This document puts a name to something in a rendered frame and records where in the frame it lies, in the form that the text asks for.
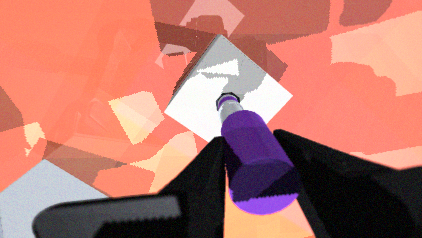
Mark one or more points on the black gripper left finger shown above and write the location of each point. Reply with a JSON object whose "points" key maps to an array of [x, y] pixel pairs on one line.
{"points": [[191, 205]]}

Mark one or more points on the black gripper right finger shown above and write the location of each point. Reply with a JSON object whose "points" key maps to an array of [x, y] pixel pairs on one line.
{"points": [[346, 196]]}

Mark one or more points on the purple marker cap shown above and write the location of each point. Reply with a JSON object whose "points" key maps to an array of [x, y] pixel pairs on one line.
{"points": [[262, 180]]}

